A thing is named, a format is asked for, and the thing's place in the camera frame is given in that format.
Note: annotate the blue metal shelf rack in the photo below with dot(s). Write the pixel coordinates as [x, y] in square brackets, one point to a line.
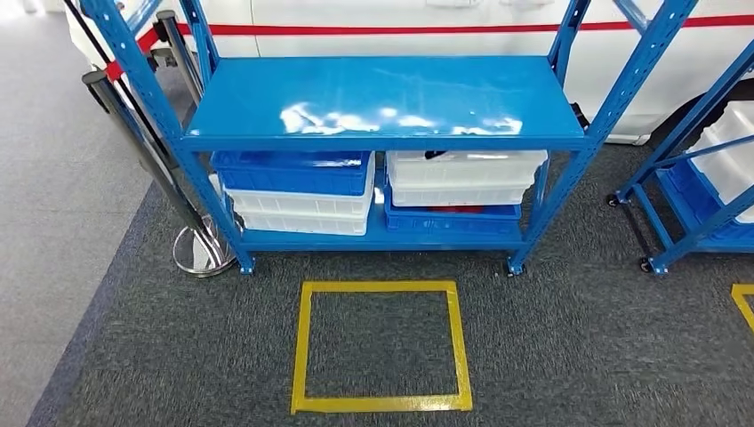
[695, 194]
[383, 100]

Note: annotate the blue plastic bin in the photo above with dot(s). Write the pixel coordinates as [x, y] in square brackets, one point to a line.
[695, 200]
[447, 221]
[294, 174]

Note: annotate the red item in bin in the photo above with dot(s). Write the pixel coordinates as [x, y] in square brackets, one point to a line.
[456, 209]

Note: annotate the stanchion with chrome base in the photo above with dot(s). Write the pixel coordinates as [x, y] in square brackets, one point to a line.
[200, 253]

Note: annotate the white car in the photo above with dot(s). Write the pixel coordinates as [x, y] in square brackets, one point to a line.
[471, 47]

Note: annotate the red barrier belt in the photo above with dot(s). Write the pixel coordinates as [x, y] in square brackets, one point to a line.
[126, 56]
[471, 28]

